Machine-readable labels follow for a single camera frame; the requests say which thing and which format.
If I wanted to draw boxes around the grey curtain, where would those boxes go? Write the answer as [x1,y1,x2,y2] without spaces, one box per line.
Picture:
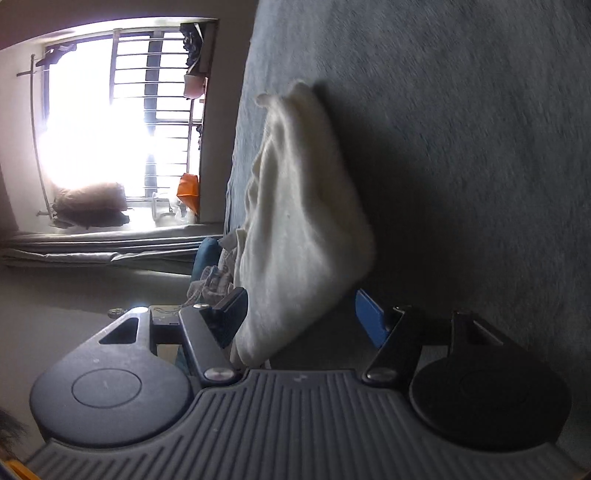
[0,225,209,278]

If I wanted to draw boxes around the pile of unfolded clothes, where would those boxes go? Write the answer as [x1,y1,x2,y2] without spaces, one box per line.
[185,265,237,309]

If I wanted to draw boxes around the grey bed blanket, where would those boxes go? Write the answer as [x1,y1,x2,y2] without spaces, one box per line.
[224,0,591,462]

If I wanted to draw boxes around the hanging clothes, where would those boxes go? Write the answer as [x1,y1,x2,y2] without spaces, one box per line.
[48,181,136,230]

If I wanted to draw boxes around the white plastic chair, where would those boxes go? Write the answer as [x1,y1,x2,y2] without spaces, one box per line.
[150,191,179,228]

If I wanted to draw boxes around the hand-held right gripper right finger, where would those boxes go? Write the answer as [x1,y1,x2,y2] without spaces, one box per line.
[355,290,506,387]

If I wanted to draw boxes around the cream knit sweater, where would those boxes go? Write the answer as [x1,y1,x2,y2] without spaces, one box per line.
[228,80,377,366]

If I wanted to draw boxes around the pink pot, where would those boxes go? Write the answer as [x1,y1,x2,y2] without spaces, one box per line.
[183,74,206,100]

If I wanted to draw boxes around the orange bag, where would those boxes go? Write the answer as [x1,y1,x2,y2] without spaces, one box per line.
[177,173,201,216]

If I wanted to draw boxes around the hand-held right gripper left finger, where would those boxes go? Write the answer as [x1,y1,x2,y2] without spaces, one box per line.
[99,287,249,387]

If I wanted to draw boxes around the white grey cloth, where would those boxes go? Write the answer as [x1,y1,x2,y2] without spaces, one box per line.
[219,228,246,265]

